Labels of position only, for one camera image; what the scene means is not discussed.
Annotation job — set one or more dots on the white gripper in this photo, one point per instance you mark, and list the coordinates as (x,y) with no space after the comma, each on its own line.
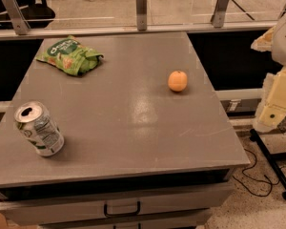
(285,43)

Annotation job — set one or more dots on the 7up soda can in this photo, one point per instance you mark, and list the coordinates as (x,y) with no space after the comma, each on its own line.
(34,122)

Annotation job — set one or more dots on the orange fruit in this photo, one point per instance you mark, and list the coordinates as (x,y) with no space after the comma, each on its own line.
(177,81)

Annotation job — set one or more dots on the black floor stand leg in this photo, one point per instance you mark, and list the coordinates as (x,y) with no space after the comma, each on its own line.
(272,159)

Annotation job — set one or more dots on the green chip bag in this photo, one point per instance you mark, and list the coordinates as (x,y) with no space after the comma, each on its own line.
(71,57)

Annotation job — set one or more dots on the black office chair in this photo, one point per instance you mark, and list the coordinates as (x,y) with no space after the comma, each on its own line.
(36,12)

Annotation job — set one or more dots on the right metal rail bracket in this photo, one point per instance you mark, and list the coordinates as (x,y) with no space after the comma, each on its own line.
(218,17)

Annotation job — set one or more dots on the metal rail bracket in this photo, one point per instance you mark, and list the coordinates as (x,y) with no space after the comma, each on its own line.
(218,17)
(141,14)
(20,25)

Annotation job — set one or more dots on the middle metal rail bracket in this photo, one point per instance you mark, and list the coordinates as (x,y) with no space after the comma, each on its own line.
(141,14)

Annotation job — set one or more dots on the left metal rail bracket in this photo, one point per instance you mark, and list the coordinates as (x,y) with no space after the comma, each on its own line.
(20,25)

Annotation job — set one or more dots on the grey drawer with black handle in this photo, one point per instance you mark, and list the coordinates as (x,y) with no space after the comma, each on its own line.
(117,204)

